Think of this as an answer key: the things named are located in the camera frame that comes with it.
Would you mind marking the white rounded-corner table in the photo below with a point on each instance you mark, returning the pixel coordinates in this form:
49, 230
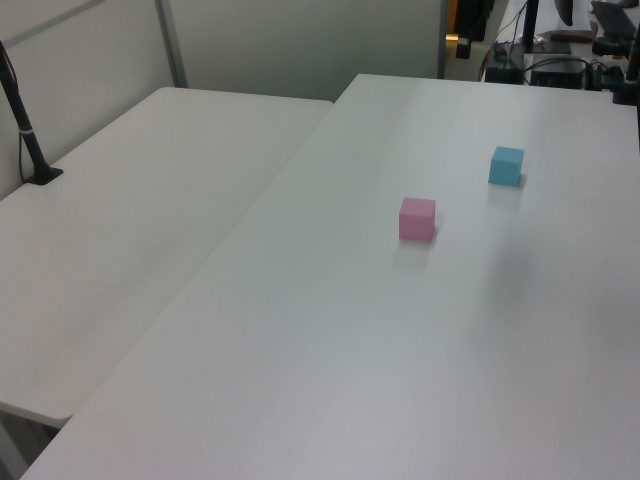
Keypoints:
150, 200

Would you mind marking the brown oblong object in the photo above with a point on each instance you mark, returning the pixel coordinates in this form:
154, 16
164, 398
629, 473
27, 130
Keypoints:
570, 36

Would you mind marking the small black box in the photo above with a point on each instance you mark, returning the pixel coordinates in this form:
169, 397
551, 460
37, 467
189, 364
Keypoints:
463, 51

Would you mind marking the flat black device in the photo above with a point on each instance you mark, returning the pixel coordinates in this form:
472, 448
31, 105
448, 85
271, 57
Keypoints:
555, 77

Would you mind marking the grey partition frame post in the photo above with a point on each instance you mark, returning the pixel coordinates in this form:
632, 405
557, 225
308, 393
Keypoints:
441, 37
170, 45

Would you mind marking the black camera pole with base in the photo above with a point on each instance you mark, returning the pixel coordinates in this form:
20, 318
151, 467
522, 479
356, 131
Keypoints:
46, 175

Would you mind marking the blue foam cube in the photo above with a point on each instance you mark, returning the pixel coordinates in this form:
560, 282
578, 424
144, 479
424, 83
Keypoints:
505, 167

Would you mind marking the black electronics box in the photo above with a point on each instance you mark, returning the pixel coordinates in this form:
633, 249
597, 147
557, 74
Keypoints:
502, 74

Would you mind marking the dark curved chair part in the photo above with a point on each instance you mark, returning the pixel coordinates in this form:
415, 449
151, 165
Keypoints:
565, 10

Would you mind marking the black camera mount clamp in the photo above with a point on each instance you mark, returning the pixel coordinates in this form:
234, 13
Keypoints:
625, 92

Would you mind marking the pink foam cube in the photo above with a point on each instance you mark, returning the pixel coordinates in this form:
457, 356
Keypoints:
416, 220

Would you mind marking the black monitor stand pole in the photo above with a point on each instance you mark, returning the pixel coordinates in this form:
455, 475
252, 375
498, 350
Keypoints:
530, 25

